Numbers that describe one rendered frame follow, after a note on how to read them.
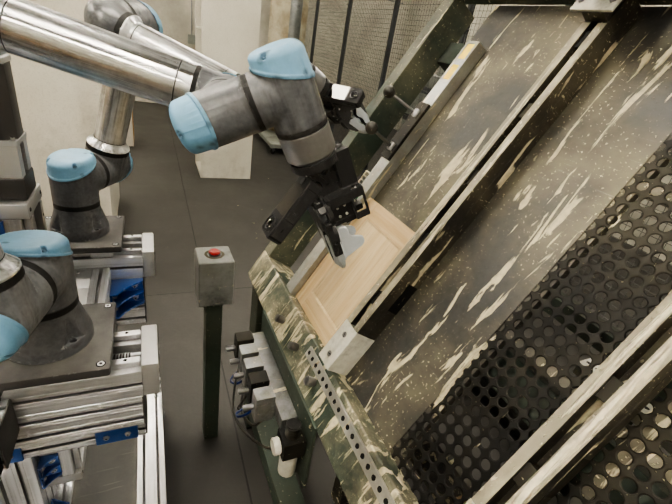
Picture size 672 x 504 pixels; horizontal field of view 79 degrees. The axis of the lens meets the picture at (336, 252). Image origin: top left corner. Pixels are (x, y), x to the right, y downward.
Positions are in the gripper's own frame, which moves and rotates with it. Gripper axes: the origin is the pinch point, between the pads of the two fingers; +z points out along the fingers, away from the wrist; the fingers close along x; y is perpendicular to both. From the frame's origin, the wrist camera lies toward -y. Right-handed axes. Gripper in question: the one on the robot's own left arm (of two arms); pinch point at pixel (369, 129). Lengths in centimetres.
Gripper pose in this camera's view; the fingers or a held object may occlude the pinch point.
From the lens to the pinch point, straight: 128.0
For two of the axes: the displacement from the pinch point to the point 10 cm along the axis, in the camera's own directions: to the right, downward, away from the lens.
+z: 7.0, 4.0, 6.0
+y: -5.8, -1.8, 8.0
